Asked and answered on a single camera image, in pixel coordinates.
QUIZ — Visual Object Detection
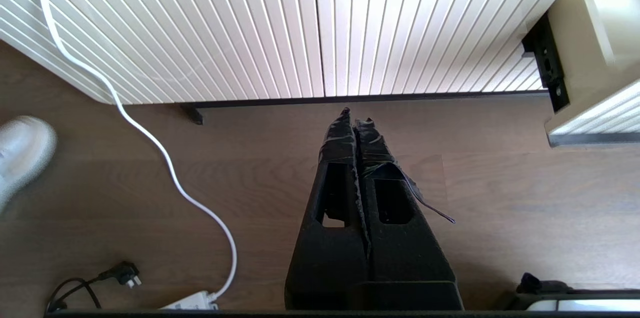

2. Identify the cream ribbed drawer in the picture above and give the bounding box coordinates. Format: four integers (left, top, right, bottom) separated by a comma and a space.
545, 0, 640, 148

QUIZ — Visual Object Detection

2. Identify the thick white power cable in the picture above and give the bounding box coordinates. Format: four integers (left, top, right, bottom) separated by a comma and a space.
37, 0, 238, 301

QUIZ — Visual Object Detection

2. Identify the white sneaker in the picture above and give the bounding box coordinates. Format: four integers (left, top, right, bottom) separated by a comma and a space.
0, 116, 58, 214

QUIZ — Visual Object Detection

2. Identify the white power strip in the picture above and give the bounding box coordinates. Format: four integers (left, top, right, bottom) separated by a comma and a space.
160, 291, 220, 311

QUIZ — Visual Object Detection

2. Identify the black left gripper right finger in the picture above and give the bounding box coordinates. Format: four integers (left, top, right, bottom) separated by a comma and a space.
354, 117, 463, 311

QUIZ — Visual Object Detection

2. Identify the grey black robot base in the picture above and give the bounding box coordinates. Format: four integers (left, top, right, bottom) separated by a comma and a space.
500, 272, 640, 312

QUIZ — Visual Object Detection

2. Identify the black metal mounting bracket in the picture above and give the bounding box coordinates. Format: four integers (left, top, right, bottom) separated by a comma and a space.
521, 11, 571, 113

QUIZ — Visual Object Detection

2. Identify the cream TV cabinet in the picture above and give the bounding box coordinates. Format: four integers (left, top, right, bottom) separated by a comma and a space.
0, 0, 581, 107

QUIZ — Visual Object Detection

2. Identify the black plug with cable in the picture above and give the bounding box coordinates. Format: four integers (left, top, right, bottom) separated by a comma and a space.
46, 262, 143, 314

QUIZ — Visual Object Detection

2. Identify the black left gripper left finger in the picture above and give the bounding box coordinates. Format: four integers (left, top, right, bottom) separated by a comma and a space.
285, 107, 372, 311

